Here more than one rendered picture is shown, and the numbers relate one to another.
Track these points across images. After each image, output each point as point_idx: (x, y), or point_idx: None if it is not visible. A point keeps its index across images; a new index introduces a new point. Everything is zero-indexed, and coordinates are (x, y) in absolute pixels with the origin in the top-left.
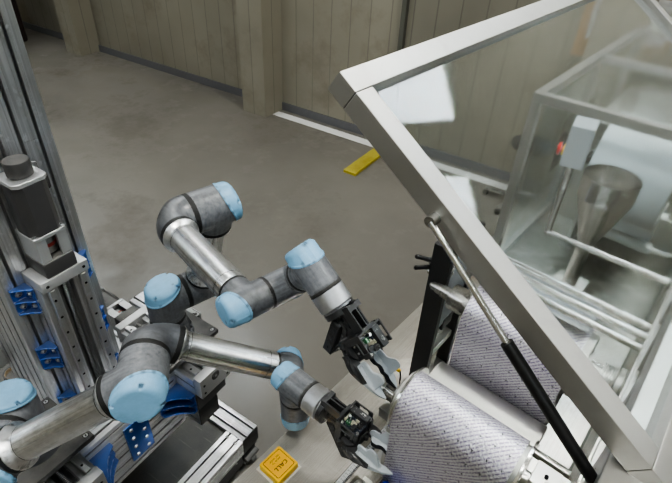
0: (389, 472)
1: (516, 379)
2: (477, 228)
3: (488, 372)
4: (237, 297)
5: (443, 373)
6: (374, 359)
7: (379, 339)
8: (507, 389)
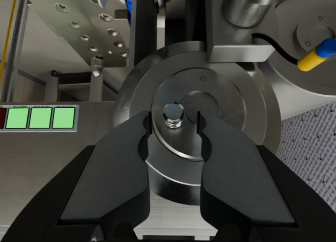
0: None
1: (298, 153)
2: None
3: (322, 130)
4: None
5: (315, 104)
6: (201, 211)
7: None
8: (298, 124)
